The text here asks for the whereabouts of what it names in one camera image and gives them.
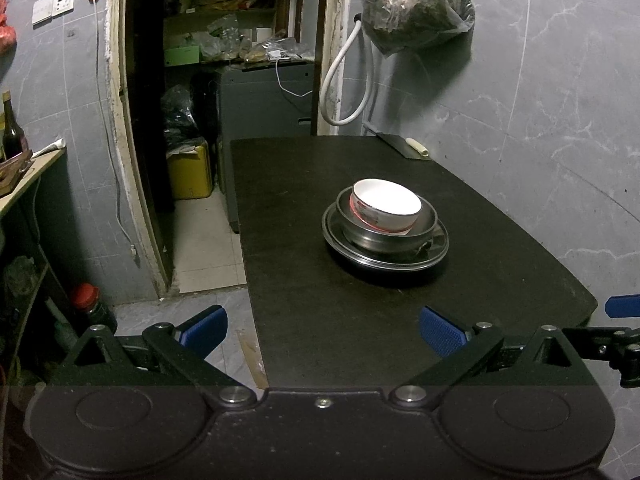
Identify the green glass bottle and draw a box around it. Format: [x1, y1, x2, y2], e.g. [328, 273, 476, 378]
[44, 299, 77, 352]

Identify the white bowl with red rim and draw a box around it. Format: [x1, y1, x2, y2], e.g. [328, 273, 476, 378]
[349, 178, 423, 236]

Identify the shelf clutter of packets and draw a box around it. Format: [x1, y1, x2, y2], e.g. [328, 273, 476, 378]
[200, 0, 312, 64]

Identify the wooden tray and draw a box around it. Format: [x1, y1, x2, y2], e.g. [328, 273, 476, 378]
[0, 149, 34, 197]

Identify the hanging white cord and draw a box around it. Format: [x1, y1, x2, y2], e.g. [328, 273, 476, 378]
[92, 0, 140, 267]

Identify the yellow plastic container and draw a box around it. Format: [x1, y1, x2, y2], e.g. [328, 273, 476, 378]
[165, 139, 214, 202]

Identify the stainless steel plate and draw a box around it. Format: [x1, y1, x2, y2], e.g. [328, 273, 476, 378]
[321, 202, 450, 274]

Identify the dark glass bottle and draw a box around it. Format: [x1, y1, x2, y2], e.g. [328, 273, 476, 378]
[1, 90, 27, 162]

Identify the cream door frame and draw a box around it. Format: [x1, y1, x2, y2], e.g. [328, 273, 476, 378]
[102, 0, 177, 297]

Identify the dark grey cabinet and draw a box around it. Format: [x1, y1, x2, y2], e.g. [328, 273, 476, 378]
[214, 61, 319, 234]

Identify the red capped jar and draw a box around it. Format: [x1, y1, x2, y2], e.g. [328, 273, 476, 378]
[69, 282, 119, 334]

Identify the black plastic bag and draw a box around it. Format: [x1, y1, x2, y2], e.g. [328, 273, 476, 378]
[160, 84, 202, 154]

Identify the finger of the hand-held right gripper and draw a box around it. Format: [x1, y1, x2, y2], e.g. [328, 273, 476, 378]
[561, 324, 640, 389]
[605, 294, 640, 319]

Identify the clear bag of dark greens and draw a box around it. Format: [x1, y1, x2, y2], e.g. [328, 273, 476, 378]
[360, 0, 476, 57]

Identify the cleaver with cream handle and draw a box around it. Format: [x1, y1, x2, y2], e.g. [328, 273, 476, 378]
[375, 132, 432, 162]

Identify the green box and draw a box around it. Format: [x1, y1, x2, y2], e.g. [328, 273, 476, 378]
[164, 45, 202, 68]

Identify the stainless steel bowl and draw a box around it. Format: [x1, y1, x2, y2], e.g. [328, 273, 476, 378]
[335, 185, 439, 254]

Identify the white flexible hose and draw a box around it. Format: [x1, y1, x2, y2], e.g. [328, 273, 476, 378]
[319, 14, 377, 127]

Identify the thin white cable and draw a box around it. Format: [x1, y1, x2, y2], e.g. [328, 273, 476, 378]
[273, 56, 314, 99]

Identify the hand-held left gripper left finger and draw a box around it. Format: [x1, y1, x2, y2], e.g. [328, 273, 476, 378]
[55, 304, 253, 406]

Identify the wooden side counter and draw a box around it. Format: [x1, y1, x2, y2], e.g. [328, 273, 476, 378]
[0, 147, 68, 217]

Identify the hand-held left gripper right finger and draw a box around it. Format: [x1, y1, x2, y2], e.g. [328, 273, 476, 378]
[392, 304, 601, 405]

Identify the red plastic bag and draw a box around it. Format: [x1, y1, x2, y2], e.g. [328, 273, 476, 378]
[0, 0, 18, 57]

